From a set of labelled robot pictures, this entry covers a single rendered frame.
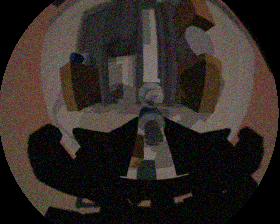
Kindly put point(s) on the brown rectangular block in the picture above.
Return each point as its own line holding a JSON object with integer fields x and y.
{"x": 192, "y": 13}
{"x": 198, "y": 83}
{"x": 80, "y": 85}

